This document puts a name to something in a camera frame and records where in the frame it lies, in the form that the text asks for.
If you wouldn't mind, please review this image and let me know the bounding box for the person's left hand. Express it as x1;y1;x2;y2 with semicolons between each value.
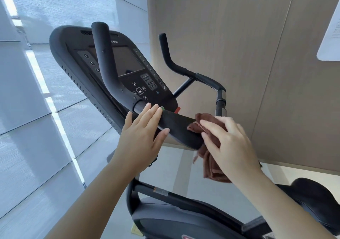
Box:
111;102;170;178

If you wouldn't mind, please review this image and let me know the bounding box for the person's right hand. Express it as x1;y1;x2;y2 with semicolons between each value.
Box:
199;116;264;185

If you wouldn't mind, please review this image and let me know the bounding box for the brown cleaning cloth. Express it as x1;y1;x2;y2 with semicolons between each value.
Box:
187;113;233;183

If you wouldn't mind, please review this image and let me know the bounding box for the black exercise bike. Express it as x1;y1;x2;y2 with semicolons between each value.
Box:
49;21;340;239

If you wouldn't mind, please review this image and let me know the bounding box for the person's right forearm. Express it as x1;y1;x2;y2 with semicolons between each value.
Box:
235;167;335;239

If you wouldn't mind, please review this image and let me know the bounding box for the person's left forearm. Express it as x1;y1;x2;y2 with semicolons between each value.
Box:
44;161;140;239

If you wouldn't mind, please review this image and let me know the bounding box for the translucent window blind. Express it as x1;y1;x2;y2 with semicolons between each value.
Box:
0;0;149;239

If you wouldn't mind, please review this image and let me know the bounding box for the white paper notice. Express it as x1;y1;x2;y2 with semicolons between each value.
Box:
316;6;340;61

